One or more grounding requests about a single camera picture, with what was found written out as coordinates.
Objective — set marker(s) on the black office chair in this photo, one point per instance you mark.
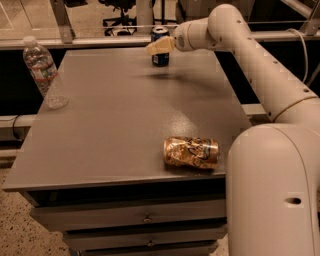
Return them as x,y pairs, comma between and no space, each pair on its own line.
110,23

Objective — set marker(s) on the grey metal railing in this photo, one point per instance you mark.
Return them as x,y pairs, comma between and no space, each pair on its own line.
56,25

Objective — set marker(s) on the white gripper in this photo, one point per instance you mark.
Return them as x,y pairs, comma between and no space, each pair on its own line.
180,40

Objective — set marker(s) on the crushed gold soda can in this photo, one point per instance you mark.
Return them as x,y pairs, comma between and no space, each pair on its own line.
202,153

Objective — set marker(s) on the grey drawer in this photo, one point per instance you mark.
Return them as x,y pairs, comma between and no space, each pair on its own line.
145,236
200,248
92,216

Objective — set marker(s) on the grey drawer cabinet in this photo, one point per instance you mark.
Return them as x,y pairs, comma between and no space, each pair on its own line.
106,145

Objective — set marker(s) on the top grey drawer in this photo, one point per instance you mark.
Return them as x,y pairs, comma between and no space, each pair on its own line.
92,216

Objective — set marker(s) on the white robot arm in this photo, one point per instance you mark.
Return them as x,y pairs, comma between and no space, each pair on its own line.
273,170

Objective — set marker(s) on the bottom grey drawer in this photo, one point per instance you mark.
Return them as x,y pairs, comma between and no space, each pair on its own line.
200,248

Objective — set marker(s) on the clear plastic water bottle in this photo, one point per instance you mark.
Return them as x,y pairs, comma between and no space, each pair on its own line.
43,70

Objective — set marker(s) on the blue pepsi can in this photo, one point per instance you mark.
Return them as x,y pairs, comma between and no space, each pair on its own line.
158,36

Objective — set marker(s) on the middle grey drawer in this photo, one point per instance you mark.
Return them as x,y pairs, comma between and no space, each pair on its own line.
145,236

